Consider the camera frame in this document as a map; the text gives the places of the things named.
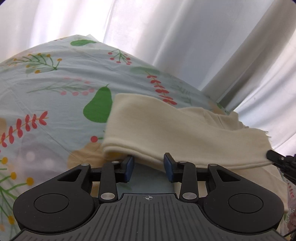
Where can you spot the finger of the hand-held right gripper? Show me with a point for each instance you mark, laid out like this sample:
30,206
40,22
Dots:
277,160

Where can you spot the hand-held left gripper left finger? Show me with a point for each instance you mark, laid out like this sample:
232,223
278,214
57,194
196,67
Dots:
128,168

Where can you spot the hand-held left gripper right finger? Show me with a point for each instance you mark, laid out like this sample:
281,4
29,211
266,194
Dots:
167,167

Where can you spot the cream knit garment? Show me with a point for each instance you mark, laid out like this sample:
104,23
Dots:
173,129

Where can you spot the floral printed bed sheet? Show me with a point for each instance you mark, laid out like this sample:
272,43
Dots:
46,104

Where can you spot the white curtain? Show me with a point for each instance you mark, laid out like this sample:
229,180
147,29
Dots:
161,27

